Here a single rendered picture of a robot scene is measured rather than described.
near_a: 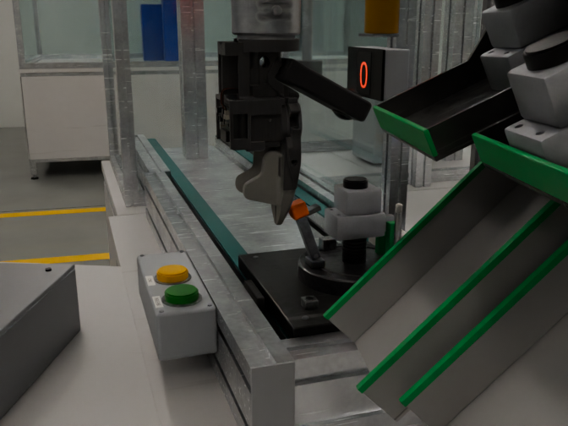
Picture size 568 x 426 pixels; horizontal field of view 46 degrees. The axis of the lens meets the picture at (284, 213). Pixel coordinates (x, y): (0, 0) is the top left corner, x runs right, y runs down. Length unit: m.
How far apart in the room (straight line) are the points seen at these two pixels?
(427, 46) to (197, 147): 0.65
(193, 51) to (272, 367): 1.26
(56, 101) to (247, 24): 5.12
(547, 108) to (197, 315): 0.51
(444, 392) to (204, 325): 0.36
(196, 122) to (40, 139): 4.10
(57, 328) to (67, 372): 0.06
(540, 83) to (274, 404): 0.43
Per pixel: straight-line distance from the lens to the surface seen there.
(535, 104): 0.39
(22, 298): 0.87
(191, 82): 1.81
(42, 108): 5.82
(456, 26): 2.09
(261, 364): 0.66
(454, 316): 0.51
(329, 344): 0.71
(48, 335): 0.90
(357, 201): 0.80
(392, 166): 1.03
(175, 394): 0.82
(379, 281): 0.62
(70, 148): 5.86
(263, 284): 0.82
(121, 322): 1.01
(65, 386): 0.86
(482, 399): 0.52
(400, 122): 0.51
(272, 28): 0.72
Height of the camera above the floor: 1.28
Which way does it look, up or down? 16 degrees down
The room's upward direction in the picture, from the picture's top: straight up
